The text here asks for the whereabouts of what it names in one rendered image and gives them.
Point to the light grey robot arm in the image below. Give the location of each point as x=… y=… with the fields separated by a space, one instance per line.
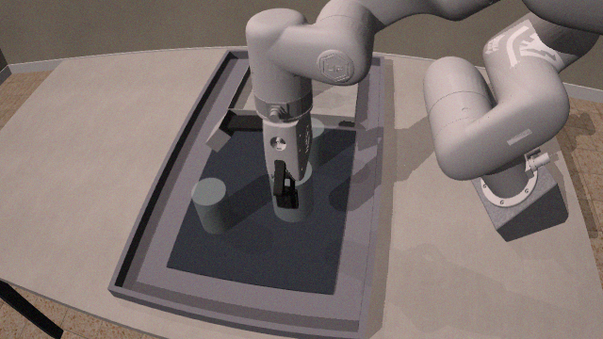
x=522 y=61

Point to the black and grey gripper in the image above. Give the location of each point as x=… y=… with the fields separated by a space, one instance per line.
x=287 y=146

